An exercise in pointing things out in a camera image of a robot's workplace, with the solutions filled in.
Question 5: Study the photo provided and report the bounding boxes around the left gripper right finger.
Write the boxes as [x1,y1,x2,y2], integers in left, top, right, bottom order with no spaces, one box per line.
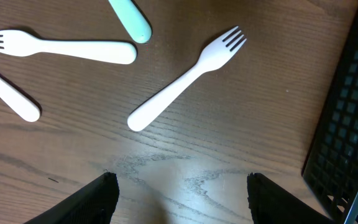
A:
[247,173,333,224]

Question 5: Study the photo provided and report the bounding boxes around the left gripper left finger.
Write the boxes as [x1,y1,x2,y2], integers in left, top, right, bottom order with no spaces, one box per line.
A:
[25,172,119,224]

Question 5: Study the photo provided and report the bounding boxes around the white plastic fork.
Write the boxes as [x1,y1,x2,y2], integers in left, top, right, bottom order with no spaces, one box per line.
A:
[127,26,247,131]

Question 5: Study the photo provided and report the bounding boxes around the black plastic basket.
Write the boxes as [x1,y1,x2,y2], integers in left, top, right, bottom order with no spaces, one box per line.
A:
[302,8,358,223]

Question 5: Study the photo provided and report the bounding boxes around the short white spoon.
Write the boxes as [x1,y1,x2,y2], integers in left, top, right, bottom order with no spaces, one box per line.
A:
[0,77,41,122]

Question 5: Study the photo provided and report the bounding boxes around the cream white fork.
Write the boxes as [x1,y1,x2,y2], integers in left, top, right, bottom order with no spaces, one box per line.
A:
[0,29,137,65]

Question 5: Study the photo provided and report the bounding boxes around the mint green handled fork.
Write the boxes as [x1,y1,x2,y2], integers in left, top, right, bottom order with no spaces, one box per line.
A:
[109,0,152,44]

